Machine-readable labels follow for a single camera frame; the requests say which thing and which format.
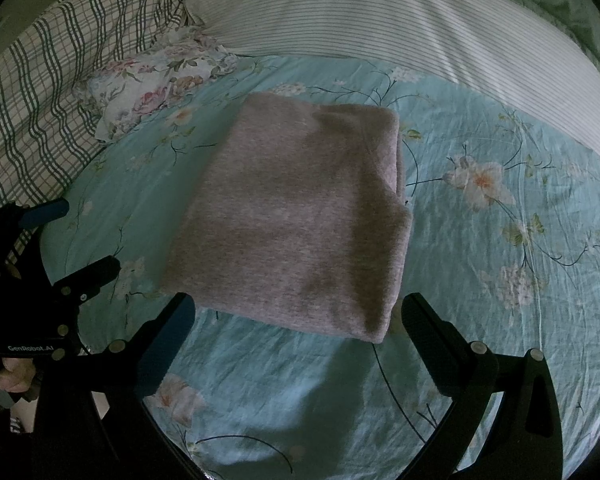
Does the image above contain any pink floral pillow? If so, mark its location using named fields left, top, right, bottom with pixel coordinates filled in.
left=86, top=27, right=241, bottom=142

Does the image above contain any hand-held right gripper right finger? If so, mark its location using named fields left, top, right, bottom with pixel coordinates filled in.
left=401, top=292, right=564, bottom=480

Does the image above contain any light blue floral bedsheet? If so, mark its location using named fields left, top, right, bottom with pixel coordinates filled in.
left=42, top=55, right=600, bottom=480

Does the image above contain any white striped duvet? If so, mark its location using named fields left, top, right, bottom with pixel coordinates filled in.
left=184, top=0, right=600, bottom=161

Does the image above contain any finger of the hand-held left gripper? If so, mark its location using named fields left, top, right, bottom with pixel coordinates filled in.
left=21, top=198, right=71, bottom=228
left=54, top=255, right=122, bottom=303

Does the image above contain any green plaid blanket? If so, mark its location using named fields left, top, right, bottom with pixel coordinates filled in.
left=0, top=0, right=206, bottom=241

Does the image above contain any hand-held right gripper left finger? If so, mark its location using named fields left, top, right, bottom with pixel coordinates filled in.
left=32, top=291, right=207, bottom=480

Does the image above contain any grey knit garment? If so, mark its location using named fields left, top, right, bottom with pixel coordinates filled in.
left=160, top=92, right=413, bottom=345

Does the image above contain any person's left hand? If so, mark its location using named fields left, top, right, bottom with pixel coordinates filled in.
left=0, top=354, right=39, bottom=397

